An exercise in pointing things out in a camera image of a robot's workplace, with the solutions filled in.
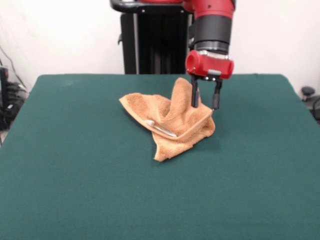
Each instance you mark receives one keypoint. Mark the black electronics box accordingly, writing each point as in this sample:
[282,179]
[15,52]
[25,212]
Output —
[4,85]

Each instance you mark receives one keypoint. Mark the orange terry towel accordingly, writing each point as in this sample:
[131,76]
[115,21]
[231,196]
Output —
[177,115]

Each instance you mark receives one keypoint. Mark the black office chair base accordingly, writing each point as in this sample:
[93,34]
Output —
[312,100]

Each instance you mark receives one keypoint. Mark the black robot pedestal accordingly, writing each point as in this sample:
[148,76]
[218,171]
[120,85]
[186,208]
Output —
[162,50]

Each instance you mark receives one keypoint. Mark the black bag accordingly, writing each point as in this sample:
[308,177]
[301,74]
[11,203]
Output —
[7,115]

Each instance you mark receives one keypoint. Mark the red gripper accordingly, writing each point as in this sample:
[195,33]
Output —
[212,66]

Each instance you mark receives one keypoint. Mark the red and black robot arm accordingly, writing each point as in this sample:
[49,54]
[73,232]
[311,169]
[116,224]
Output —
[212,27]

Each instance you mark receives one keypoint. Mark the dark green table cloth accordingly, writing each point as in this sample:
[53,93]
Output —
[75,175]

